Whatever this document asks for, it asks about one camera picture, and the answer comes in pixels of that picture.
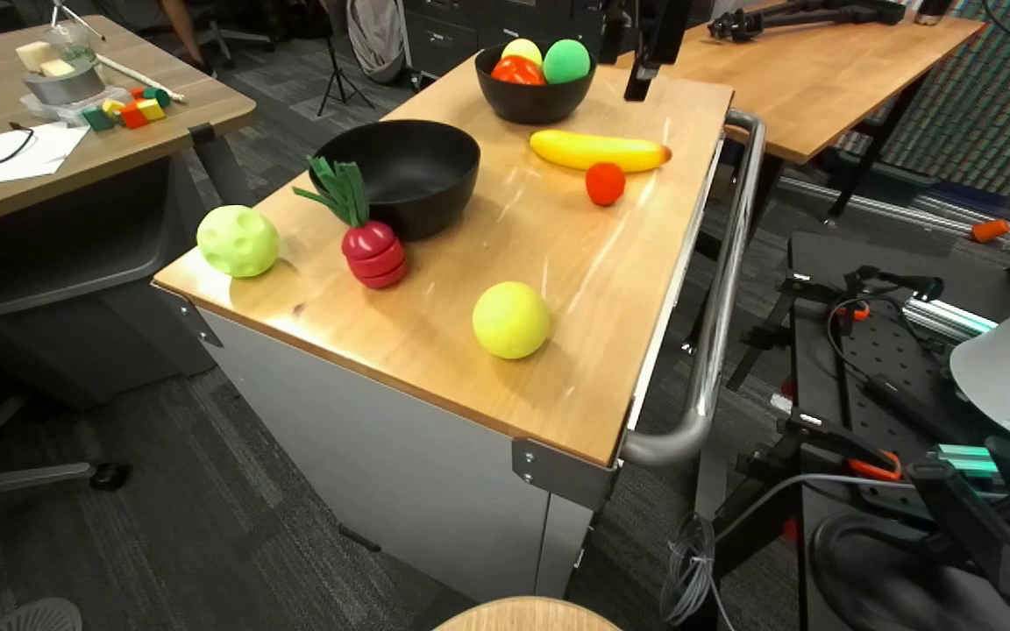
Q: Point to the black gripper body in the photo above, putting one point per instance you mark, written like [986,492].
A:
[650,30]

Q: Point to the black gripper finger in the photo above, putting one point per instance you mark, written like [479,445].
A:
[638,83]

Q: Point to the yellow toy banana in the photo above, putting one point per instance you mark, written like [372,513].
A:
[594,148]

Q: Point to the red toy strawberry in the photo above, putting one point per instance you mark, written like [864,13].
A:
[603,183]

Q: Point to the yellow toy ball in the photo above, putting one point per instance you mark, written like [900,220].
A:
[522,51]

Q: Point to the orange toy tomato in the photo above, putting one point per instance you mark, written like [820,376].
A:
[515,70]

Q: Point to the yellow-green toy lemon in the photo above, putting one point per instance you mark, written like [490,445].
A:
[509,321]

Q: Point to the red toy radish green leaves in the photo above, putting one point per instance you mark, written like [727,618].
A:
[370,248]

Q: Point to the light green dimpled toy ball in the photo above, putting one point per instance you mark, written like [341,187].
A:
[241,243]

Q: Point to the black bowl far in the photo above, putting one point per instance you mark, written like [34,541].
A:
[529,107]

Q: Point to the black bowl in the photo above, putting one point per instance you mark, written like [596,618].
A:
[417,172]
[529,107]

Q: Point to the black bowl near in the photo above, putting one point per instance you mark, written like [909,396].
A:
[417,172]

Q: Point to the wooden side table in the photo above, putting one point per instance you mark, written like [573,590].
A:
[816,83]

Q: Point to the white cart cabinet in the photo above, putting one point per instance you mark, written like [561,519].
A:
[417,480]

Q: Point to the orange clamp tool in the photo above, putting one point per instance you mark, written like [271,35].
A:
[885,466]

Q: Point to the colourful toy blocks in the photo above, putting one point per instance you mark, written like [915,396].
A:
[131,110]

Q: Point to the round wooden stool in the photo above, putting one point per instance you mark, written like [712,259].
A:
[526,614]

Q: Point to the clear plastic container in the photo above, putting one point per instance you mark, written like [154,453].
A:
[62,68]

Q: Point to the white paper sheet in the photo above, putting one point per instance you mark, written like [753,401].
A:
[35,148]

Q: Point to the metal cart handle bar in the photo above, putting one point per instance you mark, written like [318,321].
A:
[709,350]

